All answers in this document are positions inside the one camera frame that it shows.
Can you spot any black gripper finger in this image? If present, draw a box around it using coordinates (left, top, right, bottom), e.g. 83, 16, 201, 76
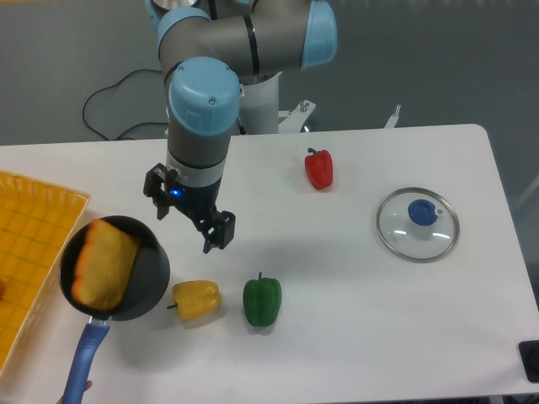
198, 210, 236, 254
143, 163, 177, 220

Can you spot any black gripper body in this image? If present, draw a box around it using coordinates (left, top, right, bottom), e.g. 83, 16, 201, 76
161, 177, 221, 223

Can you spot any black saucepan blue handle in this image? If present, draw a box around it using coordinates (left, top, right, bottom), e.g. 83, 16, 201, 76
59, 215, 170, 403

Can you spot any yellow toast bread slice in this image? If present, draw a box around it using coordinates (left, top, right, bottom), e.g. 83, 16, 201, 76
71, 219, 141, 311

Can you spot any glass lid blue knob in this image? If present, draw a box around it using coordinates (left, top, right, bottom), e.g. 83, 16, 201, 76
376, 187, 460, 263

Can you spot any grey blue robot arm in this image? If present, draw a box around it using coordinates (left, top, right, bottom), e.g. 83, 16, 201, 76
143, 1, 338, 251

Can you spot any yellow bell pepper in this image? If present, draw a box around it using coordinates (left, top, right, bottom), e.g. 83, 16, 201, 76
167, 280, 221, 322

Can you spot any green bell pepper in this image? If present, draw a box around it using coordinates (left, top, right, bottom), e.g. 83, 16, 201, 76
243, 272, 282, 327

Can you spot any red bell pepper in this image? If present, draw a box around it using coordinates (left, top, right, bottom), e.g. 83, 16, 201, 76
304, 147, 334, 190

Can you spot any yellow woven basket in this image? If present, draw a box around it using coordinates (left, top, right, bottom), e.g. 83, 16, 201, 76
1, 171, 90, 370

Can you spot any black device at table edge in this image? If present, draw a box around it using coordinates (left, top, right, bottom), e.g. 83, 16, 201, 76
518, 340, 539, 383

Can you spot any black cable on floor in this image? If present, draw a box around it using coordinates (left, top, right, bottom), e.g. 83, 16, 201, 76
81, 67, 170, 141

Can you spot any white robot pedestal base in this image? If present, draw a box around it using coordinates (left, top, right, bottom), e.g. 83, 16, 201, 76
235, 71, 402, 136

